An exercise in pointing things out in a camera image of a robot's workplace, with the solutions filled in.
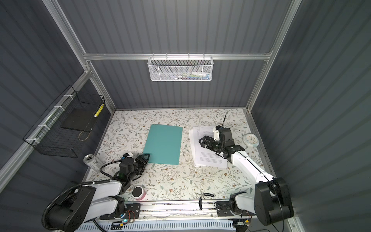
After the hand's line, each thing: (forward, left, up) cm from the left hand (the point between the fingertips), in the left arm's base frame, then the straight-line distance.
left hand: (149, 157), depth 89 cm
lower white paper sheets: (+16, -28, -3) cm, 32 cm away
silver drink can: (-5, +30, +8) cm, 31 cm away
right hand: (+2, -35, +9) cm, 36 cm away
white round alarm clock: (+9, -68, 0) cm, 69 cm away
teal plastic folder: (+11, -8, -4) cm, 14 cm away
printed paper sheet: (0, -36, -4) cm, 36 cm away
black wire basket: (+4, +39, +24) cm, 46 cm away
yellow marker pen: (+16, +27, +23) cm, 39 cm away
